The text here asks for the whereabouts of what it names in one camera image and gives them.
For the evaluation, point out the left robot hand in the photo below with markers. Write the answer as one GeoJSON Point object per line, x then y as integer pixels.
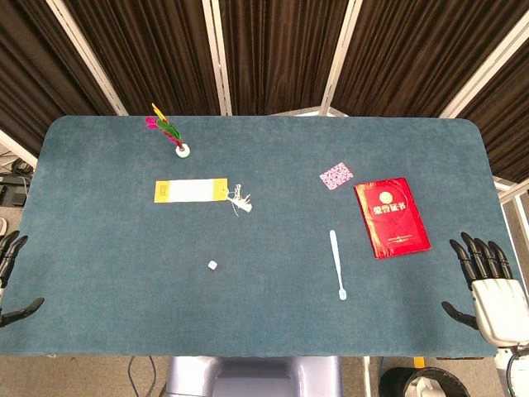
{"type": "Point", "coordinates": [10, 252]}

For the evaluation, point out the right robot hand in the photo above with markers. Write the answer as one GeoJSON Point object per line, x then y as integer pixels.
{"type": "Point", "coordinates": [494, 297]}

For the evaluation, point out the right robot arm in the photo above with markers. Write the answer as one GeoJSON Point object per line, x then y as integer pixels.
{"type": "Point", "coordinates": [514, 364]}

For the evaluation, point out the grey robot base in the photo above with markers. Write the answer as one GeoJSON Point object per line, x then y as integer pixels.
{"type": "Point", "coordinates": [252, 377]}

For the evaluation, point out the black waste bin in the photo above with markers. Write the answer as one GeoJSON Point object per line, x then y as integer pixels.
{"type": "Point", "coordinates": [417, 382]}

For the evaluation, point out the red certificate booklet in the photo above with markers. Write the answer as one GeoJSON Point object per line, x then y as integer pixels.
{"type": "Point", "coordinates": [390, 217]}

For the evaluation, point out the white plastic spoon stick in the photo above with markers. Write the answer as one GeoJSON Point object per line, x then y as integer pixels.
{"type": "Point", "coordinates": [336, 262]}

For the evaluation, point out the yellow white bookmark with tassel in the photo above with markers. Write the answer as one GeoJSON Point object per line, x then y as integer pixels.
{"type": "Point", "coordinates": [194, 191]}

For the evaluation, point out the colourful feather shuttlecock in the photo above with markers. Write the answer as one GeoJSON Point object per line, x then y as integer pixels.
{"type": "Point", "coordinates": [167, 130]}

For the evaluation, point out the pink patterned card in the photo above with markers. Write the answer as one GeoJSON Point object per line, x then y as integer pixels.
{"type": "Point", "coordinates": [336, 175]}

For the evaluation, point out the small white die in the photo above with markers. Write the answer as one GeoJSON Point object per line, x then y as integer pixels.
{"type": "Point", "coordinates": [212, 265]}

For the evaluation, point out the blue table cloth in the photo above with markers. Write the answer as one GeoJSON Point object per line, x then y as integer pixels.
{"type": "Point", "coordinates": [256, 248]}

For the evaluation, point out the dark brown curtain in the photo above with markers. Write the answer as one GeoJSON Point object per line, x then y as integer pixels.
{"type": "Point", "coordinates": [281, 49]}

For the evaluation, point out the white partition frame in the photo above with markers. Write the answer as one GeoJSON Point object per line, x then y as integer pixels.
{"type": "Point", "coordinates": [215, 54]}

